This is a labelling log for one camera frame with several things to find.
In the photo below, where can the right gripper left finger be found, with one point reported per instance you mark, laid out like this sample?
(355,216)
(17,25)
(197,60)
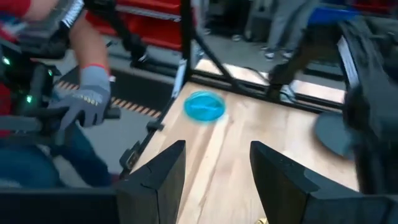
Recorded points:
(158,193)

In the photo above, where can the person's hand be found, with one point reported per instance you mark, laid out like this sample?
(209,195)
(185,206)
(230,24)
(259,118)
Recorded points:
(87,99)

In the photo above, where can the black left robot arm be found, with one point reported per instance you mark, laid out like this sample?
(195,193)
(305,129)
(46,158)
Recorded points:
(373,93)

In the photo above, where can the red storage bins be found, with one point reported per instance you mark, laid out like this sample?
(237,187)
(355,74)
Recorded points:
(155,28)

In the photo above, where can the person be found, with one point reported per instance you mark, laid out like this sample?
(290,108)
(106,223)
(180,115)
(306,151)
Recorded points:
(280,25)
(25,168)

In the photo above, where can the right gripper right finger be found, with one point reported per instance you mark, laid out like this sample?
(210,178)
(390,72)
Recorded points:
(280,193)

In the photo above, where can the person's forearm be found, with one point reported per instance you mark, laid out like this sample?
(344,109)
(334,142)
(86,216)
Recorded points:
(88,43)

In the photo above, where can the dark grey round plate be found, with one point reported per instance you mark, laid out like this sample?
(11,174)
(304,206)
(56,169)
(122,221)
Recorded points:
(332,133)

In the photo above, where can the black aluminium table frame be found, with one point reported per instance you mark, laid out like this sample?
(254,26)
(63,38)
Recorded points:
(186,46)

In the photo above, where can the blue storage bin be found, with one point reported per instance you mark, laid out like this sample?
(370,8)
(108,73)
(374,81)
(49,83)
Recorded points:
(332,15)

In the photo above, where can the blue translucent round plate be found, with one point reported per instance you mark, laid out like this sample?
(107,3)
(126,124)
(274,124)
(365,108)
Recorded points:
(203,106)

